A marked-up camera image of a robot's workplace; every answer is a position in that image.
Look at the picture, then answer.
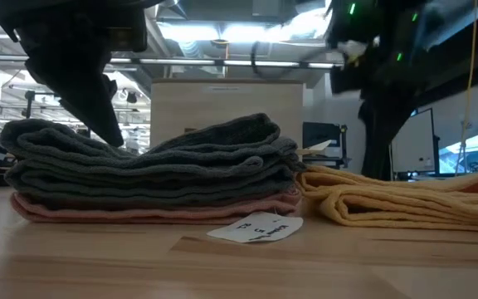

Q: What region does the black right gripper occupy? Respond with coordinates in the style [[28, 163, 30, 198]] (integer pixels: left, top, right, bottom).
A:
[[329, 39, 422, 145]]

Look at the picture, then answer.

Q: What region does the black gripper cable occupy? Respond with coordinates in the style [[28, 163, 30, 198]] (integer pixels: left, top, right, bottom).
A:
[[250, 40, 292, 80]]

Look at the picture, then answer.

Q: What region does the black rig strut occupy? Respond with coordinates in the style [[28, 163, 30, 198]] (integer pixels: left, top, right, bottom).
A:
[[412, 0, 478, 107]]

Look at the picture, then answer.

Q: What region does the beige fabric storage box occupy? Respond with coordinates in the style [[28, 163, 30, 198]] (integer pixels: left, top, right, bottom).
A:
[[149, 78, 306, 150]]

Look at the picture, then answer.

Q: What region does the dark grey waffle towel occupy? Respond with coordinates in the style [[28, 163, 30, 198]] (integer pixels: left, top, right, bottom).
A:
[[0, 112, 306, 244]]

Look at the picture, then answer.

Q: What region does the black background equipment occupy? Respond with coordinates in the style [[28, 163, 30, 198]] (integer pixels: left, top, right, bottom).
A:
[[363, 139, 393, 181]]

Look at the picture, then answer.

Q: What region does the black monitor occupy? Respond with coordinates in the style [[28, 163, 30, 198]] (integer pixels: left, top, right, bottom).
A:
[[303, 121, 350, 169]]

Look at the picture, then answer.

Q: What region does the pink towel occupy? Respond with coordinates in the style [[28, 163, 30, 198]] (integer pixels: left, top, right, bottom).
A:
[[9, 187, 303, 226]]

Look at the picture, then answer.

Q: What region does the long white light bar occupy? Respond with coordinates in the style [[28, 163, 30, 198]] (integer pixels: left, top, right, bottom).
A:
[[0, 53, 339, 71]]

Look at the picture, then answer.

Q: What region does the white board panel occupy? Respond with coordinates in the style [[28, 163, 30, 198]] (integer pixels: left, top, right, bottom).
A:
[[390, 108, 440, 175]]

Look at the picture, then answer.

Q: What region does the black camera stand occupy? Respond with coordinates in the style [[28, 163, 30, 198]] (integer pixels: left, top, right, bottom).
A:
[[22, 89, 64, 121]]

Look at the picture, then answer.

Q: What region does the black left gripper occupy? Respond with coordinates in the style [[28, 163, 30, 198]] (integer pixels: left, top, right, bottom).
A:
[[0, 0, 157, 148]]

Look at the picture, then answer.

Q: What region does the orange-yellow towel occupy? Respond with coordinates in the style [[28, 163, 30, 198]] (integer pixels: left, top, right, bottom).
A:
[[295, 159, 478, 233]]

